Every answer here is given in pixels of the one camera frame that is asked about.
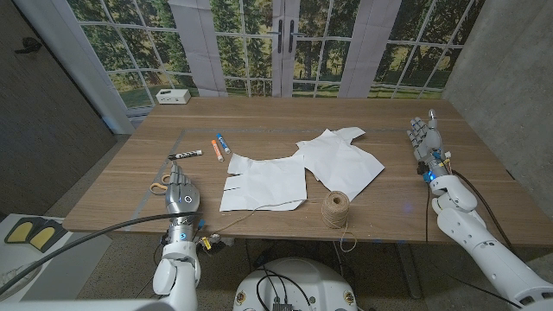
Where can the white floor mat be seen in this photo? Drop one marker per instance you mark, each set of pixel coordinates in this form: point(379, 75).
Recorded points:
point(78, 268)

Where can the blue marker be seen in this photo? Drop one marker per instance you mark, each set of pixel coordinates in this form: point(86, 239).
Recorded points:
point(223, 143)

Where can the black dry erase marker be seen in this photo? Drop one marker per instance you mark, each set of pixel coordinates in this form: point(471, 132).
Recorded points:
point(186, 154)

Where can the white sneaker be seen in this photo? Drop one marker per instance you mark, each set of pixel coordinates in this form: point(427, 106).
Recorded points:
point(17, 278)

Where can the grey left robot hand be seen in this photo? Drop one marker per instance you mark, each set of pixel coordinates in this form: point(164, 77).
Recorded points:
point(182, 198)

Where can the creased white paper sheet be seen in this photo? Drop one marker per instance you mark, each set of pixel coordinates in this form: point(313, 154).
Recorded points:
point(341, 164)

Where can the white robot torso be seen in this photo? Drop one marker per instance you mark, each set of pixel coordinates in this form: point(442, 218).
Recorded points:
point(319, 281)

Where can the brown twine ball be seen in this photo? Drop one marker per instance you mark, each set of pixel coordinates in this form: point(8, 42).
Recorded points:
point(335, 209)

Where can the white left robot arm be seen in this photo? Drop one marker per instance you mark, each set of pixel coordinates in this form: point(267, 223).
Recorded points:
point(179, 276)

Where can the yellow black insole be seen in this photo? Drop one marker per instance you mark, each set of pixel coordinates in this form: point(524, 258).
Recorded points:
point(19, 232)
point(43, 236)

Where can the white paper sheet with slits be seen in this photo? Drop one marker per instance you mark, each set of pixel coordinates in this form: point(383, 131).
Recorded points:
point(268, 185)

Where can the orange marker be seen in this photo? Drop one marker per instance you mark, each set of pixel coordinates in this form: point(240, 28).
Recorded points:
point(217, 150)

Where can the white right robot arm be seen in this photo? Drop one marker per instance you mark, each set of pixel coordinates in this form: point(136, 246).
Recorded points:
point(488, 255)

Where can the white power strip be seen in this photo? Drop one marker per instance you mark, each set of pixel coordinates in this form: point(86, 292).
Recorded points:
point(173, 96)

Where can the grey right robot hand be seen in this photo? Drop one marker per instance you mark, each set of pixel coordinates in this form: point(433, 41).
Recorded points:
point(427, 142)

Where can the printed window backdrop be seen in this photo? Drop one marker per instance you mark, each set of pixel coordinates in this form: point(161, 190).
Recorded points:
point(138, 65)

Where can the metal table leg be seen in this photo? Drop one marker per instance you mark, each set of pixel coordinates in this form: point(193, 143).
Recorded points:
point(408, 272)
point(186, 252)

